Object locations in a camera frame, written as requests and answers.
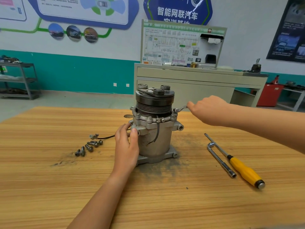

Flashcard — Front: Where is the person's right hand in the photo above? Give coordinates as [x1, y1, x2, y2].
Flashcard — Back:
[186, 95, 235, 128]

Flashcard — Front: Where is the person's left hand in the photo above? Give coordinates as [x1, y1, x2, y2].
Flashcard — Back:
[111, 123, 140, 180]

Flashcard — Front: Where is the grey metal compressor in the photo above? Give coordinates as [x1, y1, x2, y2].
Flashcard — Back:
[89, 84, 185, 165]

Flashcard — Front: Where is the person's right forearm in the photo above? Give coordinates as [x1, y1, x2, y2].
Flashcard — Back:
[226, 103, 305, 155]

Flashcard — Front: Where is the person's left forearm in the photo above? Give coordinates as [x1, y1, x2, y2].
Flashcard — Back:
[67, 171, 125, 229]

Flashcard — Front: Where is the beige workbench cabinet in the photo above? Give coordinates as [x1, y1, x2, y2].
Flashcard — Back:
[133, 63, 269, 108]

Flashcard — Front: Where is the silver L-shaped socket wrench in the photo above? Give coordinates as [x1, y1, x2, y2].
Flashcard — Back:
[207, 142, 237, 179]

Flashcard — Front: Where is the red cabinet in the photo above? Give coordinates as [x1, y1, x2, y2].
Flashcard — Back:
[256, 83, 285, 107]

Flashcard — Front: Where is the small black device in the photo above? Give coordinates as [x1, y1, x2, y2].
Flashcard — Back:
[250, 59, 262, 73]

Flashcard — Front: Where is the white wiring display board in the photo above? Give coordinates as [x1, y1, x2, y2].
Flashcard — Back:
[140, 19, 227, 69]

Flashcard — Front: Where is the grey metal shelf cart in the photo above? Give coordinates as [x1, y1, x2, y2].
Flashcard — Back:
[0, 56, 41, 100]

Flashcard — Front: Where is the blue rounded infographic panel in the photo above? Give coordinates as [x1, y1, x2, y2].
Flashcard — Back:
[26, 0, 140, 30]

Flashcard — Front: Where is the yellow handled screwdriver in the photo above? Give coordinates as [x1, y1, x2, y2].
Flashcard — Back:
[204, 133, 266, 190]

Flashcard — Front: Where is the blue hexagon wall sign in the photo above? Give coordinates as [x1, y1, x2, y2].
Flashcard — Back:
[143, 0, 213, 26]

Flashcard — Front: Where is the dark wall poster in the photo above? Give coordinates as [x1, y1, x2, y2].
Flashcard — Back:
[266, 0, 305, 63]

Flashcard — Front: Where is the round photo wall decal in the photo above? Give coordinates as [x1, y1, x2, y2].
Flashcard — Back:
[66, 25, 82, 42]
[83, 27, 99, 43]
[48, 23, 65, 40]

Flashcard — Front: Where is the white infographic wall panel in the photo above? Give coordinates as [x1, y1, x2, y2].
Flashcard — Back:
[0, 0, 28, 22]

